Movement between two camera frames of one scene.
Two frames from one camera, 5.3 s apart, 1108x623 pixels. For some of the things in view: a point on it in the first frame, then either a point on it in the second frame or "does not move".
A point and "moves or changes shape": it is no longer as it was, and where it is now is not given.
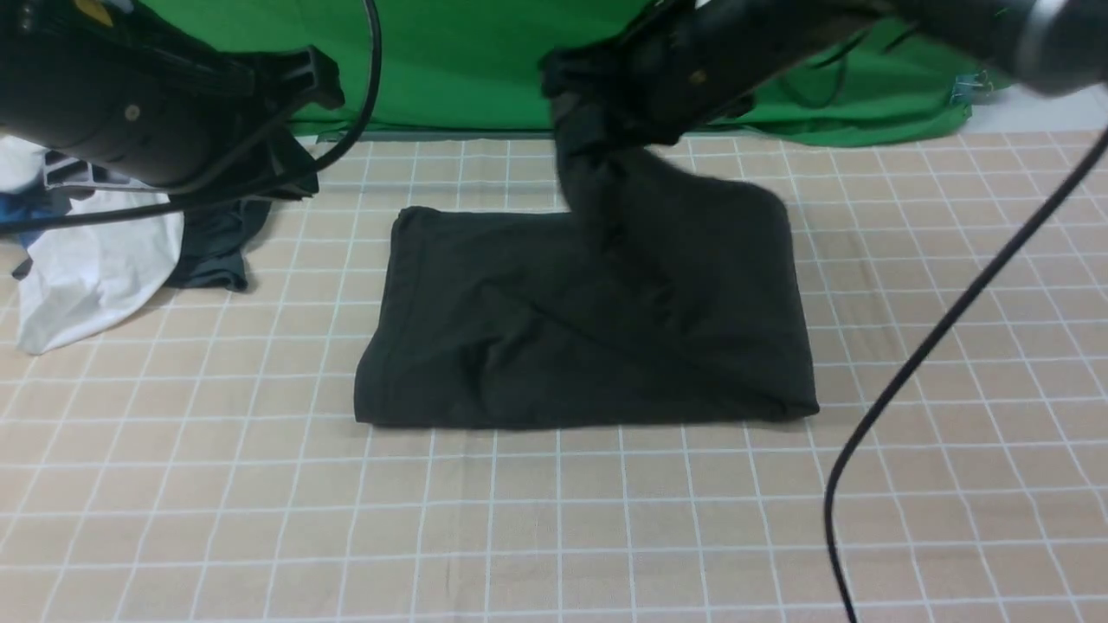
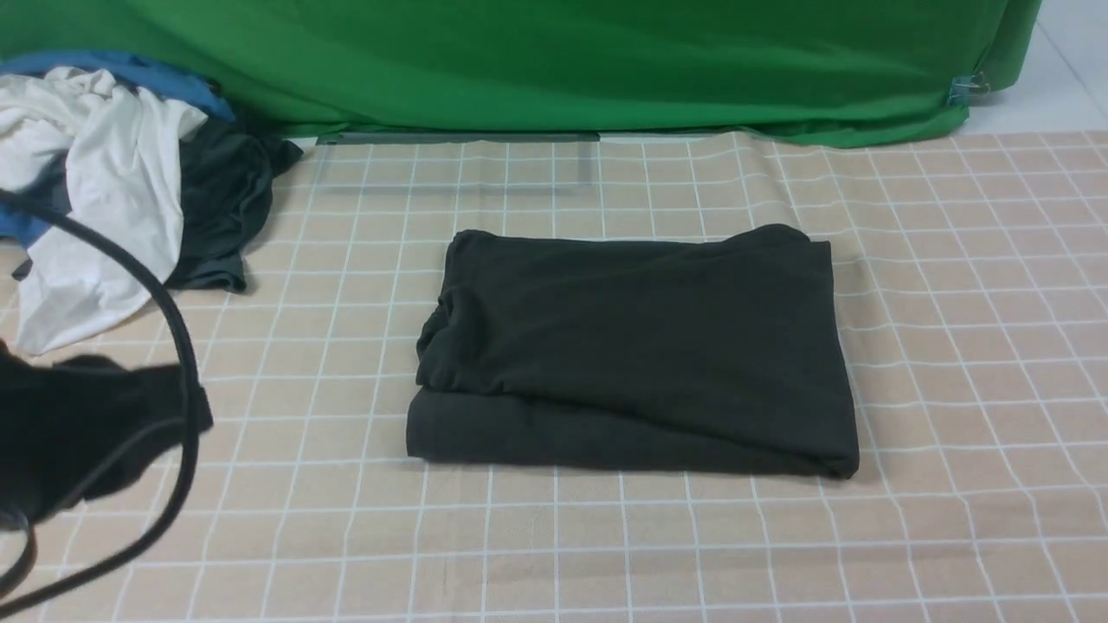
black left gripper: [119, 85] → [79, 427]
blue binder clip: [970, 89] does not move
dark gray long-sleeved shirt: [671, 294] moves or changes shape
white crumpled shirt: [87, 277] does not move
